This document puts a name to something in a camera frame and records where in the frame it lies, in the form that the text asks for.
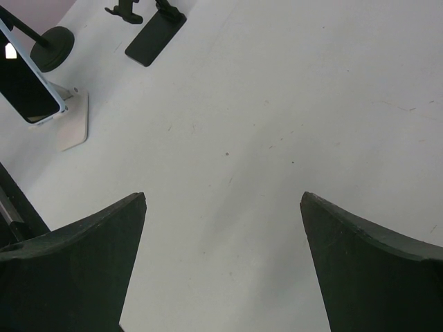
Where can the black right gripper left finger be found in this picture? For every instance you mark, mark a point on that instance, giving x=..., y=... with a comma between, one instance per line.
x=76, y=277

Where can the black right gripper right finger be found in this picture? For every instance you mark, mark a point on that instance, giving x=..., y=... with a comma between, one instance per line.
x=371, y=278

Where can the light blue cased smartphone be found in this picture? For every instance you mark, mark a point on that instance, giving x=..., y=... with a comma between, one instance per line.
x=24, y=86

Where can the black round-base phone holder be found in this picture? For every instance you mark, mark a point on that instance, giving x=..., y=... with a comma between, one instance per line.
x=50, y=49

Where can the white phone stand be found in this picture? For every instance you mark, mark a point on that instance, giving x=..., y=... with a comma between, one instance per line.
x=72, y=124

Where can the black folding phone stand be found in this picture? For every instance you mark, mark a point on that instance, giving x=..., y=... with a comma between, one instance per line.
x=155, y=35

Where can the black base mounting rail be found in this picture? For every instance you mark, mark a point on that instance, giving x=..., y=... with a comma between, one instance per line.
x=19, y=219

